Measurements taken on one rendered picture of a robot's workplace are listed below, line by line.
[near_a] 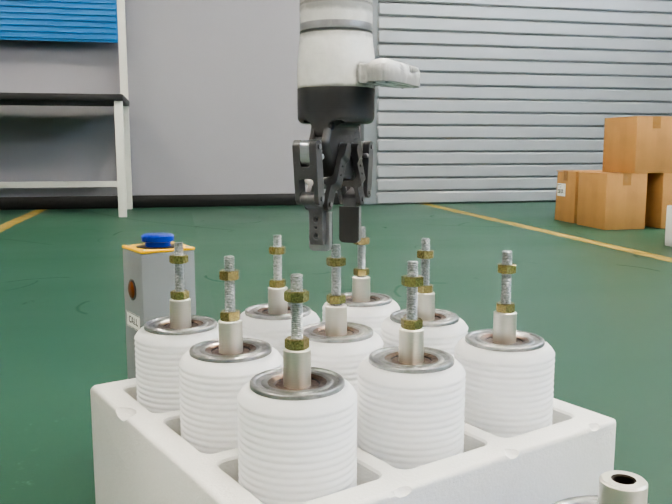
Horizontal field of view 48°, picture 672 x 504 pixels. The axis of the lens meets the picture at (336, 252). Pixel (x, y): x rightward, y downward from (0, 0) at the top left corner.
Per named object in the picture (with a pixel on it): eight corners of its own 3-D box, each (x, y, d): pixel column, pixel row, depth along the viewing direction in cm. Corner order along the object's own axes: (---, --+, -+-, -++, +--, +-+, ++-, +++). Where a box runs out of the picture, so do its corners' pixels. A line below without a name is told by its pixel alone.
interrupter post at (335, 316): (330, 340, 74) (330, 308, 74) (320, 335, 76) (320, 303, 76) (352, 337, 75) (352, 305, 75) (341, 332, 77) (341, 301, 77)
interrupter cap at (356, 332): (318, 349, 71) (318, 342, 71) (287, 332, 77) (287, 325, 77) (387, 340, 74) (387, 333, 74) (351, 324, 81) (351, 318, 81)
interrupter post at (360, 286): (350, 301, 93) (350, 275, 93) (369, 300, 93) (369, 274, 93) (352, 305, 91) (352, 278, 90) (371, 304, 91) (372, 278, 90)
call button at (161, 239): (148, 253, 92) (147, 236, 91) (137, 249, 95) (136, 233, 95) (179, 250, 94) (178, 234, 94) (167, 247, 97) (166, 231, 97)
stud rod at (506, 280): (511, 327, 73) (514, 250, 72) (507, 329, 72) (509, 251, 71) (502, 325, 73) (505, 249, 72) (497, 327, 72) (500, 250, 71)
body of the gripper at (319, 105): (320, 86, 78) (320, 176, 79) (280, 79, 70) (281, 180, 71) (388, 83, 75) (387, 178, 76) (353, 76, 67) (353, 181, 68)
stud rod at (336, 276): (341, 317, 76) (341, 243, 75) (340, 319, 75) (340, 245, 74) (332, 316, 76) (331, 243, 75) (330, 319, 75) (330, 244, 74)
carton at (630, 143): (673, 172, 401) (677, 116, 397) (634, 173, 396) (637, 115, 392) (638, 171, 430) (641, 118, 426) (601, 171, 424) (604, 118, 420)
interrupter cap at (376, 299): (328, 297, 96) (328, 291, 95) (387, 296, 96) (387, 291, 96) (332, 310, 88) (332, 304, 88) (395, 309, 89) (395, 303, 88)
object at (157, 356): (176, 463, 88) (171, 313, 85) (246, 478, 84) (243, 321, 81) (121, 498, 79) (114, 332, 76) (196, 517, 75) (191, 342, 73)
